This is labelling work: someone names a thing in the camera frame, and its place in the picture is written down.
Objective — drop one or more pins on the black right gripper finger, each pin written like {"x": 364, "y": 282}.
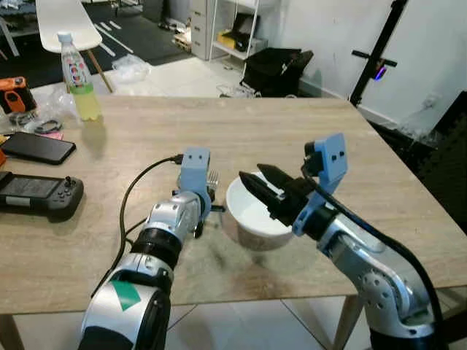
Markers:
{"x": 263, "y": 197}
{"x": 281, "y": 177}

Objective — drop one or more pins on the white round bowl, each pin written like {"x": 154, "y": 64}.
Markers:
{"x": 248, "y": 222}

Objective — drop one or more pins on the silver metal fork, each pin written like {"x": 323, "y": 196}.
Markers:
{"x": 212, "y": 180}

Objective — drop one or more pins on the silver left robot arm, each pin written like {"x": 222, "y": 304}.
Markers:
{"x": 146, "y": 292}

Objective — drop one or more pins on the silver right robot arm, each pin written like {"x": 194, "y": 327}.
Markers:
{"x": 365, "y": 273}

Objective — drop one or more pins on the black fabric bag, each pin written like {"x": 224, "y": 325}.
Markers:
{"x": 277, "y": 73}

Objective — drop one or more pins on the white metal shelf rack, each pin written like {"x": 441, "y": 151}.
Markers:
{"x": 233, "y": 52}

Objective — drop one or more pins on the wooden table leg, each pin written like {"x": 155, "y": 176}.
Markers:
{"x": 7, "y": 334}
{"x": 346, "y": 324}

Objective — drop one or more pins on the small purple lit device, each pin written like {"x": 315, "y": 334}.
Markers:
{"x": 379, "y": 72}

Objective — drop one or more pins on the dark puzzle foam mat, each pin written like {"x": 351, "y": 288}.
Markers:
{"x": 438, "y": 168}

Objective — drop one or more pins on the yellow and black tool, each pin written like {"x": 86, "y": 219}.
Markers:
{"x": 237, "y": 36}

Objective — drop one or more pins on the black handheld game controller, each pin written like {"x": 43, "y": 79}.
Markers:
{"x": 36, "y": 195}

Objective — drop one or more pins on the black stand pole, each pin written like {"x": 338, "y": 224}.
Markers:
{"x": 379, "y": 44}

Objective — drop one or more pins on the white drawer cabinet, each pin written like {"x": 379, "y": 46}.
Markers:
{"x": 201, "y": 29}

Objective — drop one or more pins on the clear plastic bag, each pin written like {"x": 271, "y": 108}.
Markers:
{"x": 130, "y": 68}

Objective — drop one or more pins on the plastic bottle with yellow drink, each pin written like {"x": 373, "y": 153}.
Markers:
{"x": 80, "y": 95}

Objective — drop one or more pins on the black smartphone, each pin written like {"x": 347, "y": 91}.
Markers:
{"x": 36, "y": 148}

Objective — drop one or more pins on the crumpled clear plastic wrap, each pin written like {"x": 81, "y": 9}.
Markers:
{"x": 55, "y": 109}

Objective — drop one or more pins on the black mat with white marks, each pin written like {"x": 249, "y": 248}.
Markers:
{"x": 149, "y": 36}

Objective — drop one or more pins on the orange and black device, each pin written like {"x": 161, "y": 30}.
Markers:
{"x": 16, "y": 95}

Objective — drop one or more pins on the white chair with wooden legs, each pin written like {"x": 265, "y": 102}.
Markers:
{"x": 66, "y": 22}

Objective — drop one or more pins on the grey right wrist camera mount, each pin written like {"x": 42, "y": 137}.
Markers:
{"x": 332, "y": 160}

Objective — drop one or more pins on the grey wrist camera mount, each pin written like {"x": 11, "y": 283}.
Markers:
{"x": 332, "y": 160}
{"x": 194, "y": 171}

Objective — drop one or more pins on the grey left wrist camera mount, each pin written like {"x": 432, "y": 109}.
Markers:
{"x": 194, "y": 171}

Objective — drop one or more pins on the white wall outlet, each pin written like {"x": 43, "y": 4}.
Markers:
{"x": 432, "y": 102}

